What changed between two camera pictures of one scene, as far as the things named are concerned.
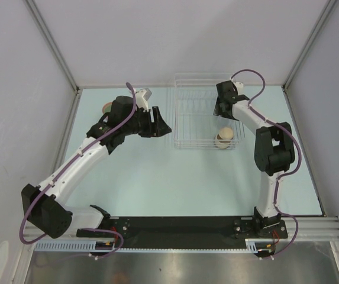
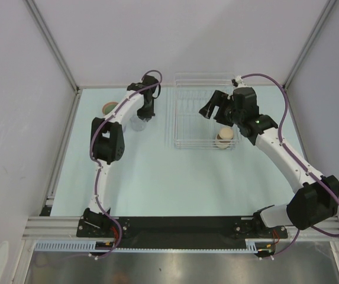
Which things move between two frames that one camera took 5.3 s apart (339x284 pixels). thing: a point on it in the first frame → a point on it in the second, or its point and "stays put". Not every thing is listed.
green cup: x=107 y=107 stays put
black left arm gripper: x=154 y=129 → x=148 y=114
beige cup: x=223 y=139 stays put
